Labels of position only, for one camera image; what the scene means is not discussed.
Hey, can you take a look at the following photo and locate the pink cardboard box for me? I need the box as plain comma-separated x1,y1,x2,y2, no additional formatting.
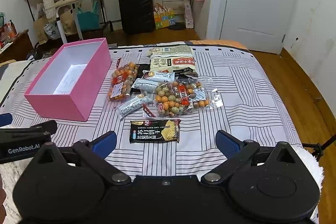
24,38,112,122

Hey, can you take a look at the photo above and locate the white fluffy blanket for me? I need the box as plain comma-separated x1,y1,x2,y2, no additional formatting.
0,147,324,224

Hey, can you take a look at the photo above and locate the beige quilt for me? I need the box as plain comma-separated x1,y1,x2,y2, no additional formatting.
0,60,34,106

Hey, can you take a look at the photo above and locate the striped bed sheet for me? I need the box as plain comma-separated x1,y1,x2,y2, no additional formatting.
0,42,302,177

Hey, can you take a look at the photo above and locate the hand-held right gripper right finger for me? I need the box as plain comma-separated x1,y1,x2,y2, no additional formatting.
201,130,302,185

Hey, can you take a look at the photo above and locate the small silver snack packet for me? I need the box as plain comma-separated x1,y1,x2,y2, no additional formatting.
130,78,158,96
142,70,176,83
116,96,153,118

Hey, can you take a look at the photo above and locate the white pink package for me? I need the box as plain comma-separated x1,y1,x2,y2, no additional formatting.
184,1,195,28

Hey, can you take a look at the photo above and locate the white paper sheet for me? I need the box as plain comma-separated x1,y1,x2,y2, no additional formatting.
52,64,88,95

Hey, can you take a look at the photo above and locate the teal shopping bag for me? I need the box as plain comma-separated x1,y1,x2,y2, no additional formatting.
77,1,101,31

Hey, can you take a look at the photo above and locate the black tripod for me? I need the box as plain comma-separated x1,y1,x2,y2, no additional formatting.
302,132,336,161

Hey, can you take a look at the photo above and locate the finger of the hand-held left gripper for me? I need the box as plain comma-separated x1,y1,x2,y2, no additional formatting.
0,120,58,136
0,113,13,127

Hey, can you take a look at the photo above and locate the colourful cardboard box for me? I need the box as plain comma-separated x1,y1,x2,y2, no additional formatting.
154,4,176,29

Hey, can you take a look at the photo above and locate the black cracker packet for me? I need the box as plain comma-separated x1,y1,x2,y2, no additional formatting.
129,119,181,144

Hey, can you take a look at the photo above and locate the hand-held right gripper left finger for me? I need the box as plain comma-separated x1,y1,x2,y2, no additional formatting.
34,131,132,186

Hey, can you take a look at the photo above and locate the dark wooden cabinet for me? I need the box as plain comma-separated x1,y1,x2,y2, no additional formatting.
0,29,34,63

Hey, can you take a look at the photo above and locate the large beige snack bag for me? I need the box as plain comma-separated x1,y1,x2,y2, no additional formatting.
149,46,200,77

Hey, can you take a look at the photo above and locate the brown paper bag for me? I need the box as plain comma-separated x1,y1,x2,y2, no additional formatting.
59,7,79,35
33,11,50,43

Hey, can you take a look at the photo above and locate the clear bag of coated nuts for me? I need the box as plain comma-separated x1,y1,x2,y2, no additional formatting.
108,57,139,102
154,80,223,117

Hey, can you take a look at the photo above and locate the black suitcase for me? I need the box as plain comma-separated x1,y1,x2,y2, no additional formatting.
117,0,155,35

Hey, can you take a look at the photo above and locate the white plastic bag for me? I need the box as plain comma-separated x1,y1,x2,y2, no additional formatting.
43,22,61,41

